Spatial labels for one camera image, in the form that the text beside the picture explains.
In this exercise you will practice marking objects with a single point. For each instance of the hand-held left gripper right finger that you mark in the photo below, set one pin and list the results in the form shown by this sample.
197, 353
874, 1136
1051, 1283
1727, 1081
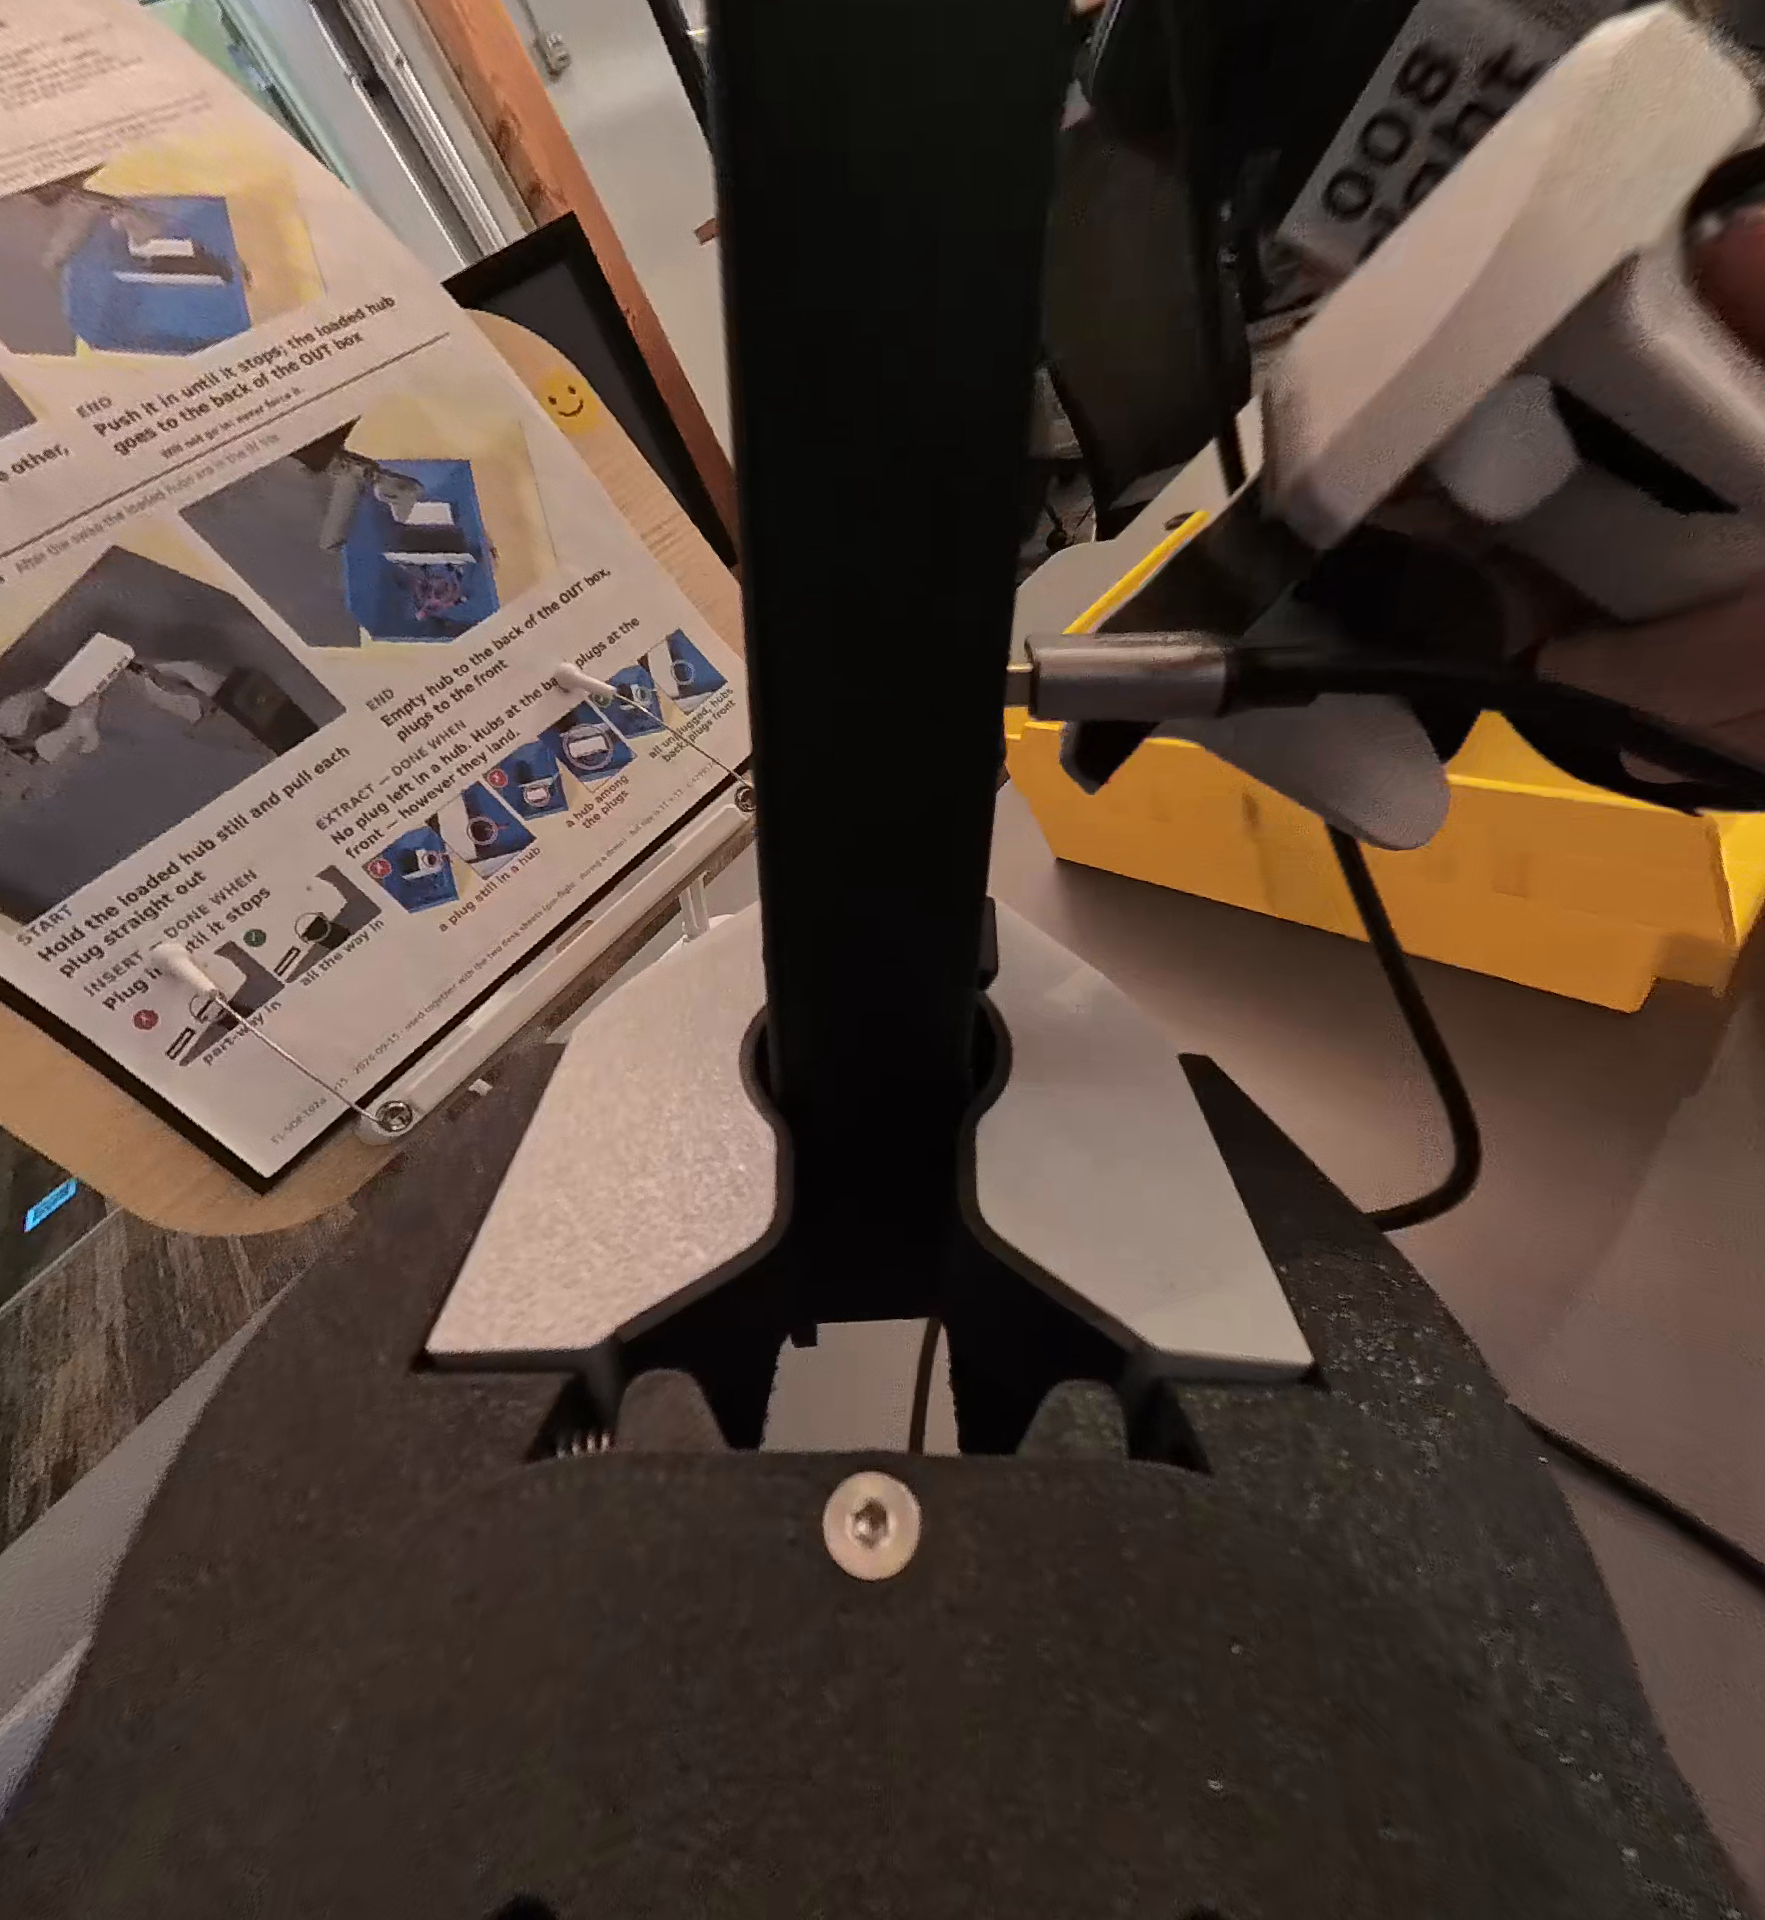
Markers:
1137, 1200

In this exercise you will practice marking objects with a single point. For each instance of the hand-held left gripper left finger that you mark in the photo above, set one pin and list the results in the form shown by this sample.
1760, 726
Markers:
599, 1200

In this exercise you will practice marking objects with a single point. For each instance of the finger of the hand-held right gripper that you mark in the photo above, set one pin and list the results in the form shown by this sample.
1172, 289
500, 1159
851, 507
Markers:
1334, 750
1513, 271

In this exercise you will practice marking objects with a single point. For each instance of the yellow plastic bin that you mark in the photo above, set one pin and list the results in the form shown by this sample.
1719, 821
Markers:
1543, 871

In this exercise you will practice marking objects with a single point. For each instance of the instruction sheet on stand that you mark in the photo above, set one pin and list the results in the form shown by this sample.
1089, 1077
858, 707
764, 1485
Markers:
102, 1156

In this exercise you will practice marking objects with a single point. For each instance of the black monitor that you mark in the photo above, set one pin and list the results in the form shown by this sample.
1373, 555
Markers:
599, 331

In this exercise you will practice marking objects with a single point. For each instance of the yellow smiley sticker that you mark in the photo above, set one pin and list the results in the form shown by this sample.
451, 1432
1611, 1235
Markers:
565, 391

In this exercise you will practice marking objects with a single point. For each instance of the instruction poster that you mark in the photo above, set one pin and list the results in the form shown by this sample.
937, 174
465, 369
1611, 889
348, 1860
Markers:
162, 451

